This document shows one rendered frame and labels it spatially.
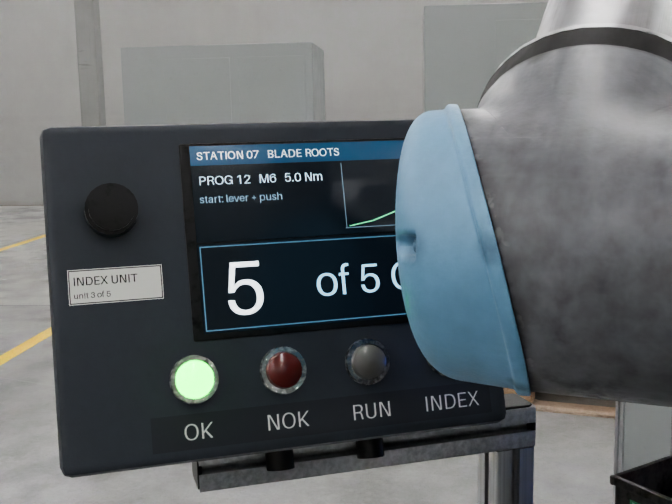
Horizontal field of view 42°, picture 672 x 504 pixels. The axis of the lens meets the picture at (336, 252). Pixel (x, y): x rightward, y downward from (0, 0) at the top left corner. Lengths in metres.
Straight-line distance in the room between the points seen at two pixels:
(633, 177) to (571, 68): 0.07
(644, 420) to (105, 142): 2.33
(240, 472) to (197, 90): 7.85
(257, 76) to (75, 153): 7.76
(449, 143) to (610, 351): 0.10
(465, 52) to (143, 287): 6.15
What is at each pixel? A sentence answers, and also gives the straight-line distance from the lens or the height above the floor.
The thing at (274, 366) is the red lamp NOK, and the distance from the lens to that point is 0.49.
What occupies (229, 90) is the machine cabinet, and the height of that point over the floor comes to 1.53.
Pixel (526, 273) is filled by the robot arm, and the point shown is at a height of 1.20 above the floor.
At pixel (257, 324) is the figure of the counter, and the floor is 1.14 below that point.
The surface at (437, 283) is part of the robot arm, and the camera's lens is 0.32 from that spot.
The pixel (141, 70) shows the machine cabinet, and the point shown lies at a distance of 8.53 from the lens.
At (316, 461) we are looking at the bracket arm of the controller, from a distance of 0.59.
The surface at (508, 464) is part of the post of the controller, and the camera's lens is 0.64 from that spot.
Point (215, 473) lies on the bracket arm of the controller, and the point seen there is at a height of 1.04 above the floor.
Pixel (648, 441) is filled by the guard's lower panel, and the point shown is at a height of 0.33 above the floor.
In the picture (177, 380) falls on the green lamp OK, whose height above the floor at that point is 1.12.
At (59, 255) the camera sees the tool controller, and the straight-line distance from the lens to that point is 0.49.
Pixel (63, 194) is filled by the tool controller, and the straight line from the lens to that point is 0.50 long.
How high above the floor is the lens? 1.26
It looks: 9 degrees down
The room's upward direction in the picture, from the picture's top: 1 degrees counter-clockwise
